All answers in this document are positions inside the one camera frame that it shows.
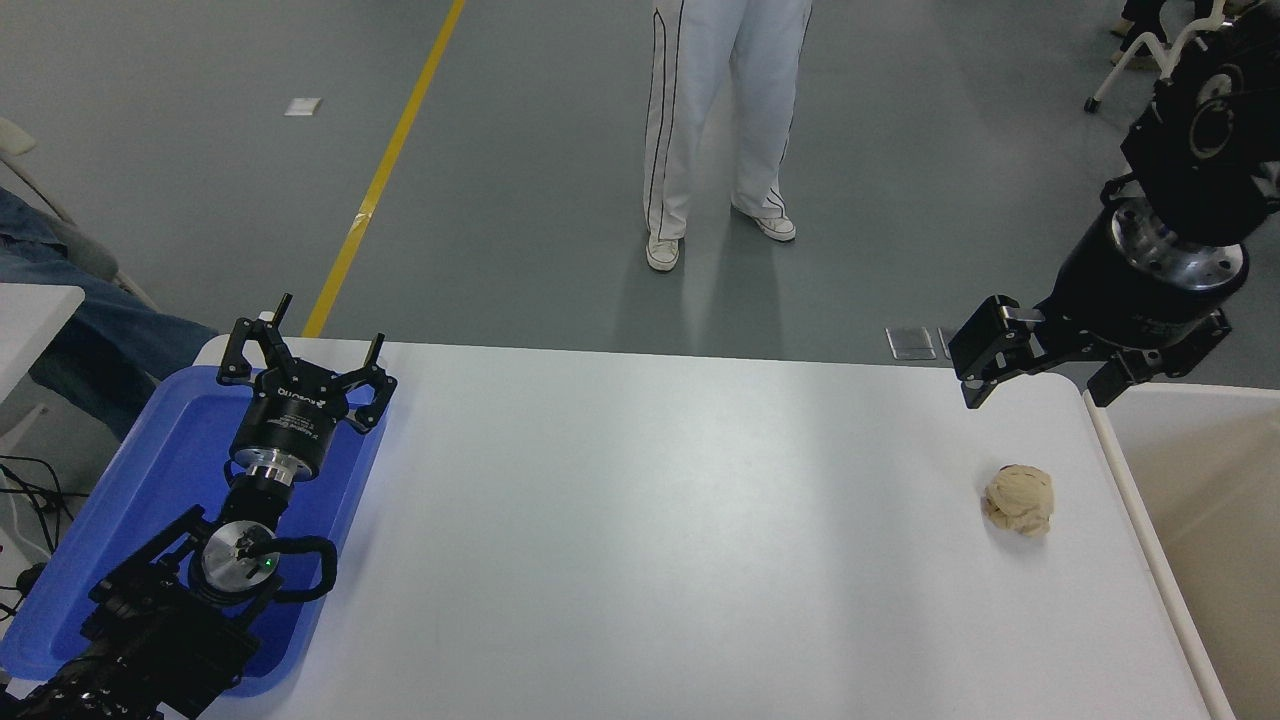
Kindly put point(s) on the white paper scrap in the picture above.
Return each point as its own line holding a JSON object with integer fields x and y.
{"x": 303, "y": 106}

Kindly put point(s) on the small white side table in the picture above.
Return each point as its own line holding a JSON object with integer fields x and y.
{"x": 30, "y": 320}

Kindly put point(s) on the clear floor plate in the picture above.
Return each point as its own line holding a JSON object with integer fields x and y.
{"x": 911, "y": 343}
{"x": 946, "y": 335}

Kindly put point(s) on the tan paper ball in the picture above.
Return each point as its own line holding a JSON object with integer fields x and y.
{"x": 1020, "y": 500}

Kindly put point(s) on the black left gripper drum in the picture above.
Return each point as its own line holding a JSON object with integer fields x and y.
{"x": 285, "y": 420}

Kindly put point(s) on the person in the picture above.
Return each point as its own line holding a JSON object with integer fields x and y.
{"x": 1140, "y": 20}
{"x": 90, "y": 330}
{"x": 690, "y": 120}

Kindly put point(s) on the blue plastic tray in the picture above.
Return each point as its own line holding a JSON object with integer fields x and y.
{"x": 150, "y": 480}

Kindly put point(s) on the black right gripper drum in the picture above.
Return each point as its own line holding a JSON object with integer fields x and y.
{"x": 1130, "y": 300}

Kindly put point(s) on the pale chair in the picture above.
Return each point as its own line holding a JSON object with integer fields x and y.
{"x": 70, "y": 245}

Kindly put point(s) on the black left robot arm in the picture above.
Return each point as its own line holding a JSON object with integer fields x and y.
{"x": 150, "y": 610}

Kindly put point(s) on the large pale bin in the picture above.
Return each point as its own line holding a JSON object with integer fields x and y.
{"x": 1210, "y": 540}

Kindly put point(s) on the white wheeled chair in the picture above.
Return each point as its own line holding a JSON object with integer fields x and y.
{"x": 1150, "y": 50}

